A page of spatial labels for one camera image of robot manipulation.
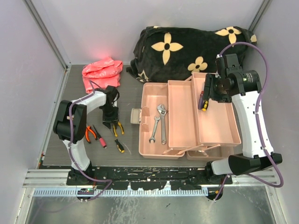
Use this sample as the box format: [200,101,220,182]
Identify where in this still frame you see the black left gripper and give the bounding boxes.
[100,104,118,128]

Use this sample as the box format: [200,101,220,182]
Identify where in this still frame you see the blue handled screwdriver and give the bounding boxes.
[198,91,203,110]

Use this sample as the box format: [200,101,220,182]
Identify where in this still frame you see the yellow handled pliers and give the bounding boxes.
[112,121,125,138]

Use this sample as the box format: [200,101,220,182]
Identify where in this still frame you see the grey tool box latch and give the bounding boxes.
[130,108,142,124]

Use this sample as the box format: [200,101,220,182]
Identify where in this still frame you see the silver combination spanner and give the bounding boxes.
[149,116,161,143]

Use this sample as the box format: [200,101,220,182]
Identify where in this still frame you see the silver adjustable wrench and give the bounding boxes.
[157,104,167,145]

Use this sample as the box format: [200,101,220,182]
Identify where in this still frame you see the pink plastic tool box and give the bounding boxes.
[139,72,241,161]

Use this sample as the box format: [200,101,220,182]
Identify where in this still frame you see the yellow black stubby screwdriver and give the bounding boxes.
[201,100,209,112]

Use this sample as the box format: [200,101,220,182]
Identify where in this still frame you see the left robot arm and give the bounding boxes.
[53,86,120,185]

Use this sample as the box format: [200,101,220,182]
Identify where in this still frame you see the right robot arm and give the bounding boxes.
[201,54,283,184]

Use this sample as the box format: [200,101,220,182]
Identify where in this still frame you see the pink plastic bag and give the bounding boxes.
[82,57,123,94]

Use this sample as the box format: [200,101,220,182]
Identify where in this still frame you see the black floral pillow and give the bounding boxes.
[126,26,257,83]

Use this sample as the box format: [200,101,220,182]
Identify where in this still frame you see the orange handled pliers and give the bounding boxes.
[85,125,98,144]

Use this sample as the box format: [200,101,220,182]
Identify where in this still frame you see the pink handled screwdriver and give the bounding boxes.
[93,126,107,148]

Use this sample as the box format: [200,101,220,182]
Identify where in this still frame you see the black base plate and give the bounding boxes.
[66,166,233,190]

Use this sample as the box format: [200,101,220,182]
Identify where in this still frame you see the aluminium frame rail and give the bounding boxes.
[22,169,277,188]

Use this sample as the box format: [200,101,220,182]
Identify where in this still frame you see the white slotted cable duct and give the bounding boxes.
[33,188,208,197]

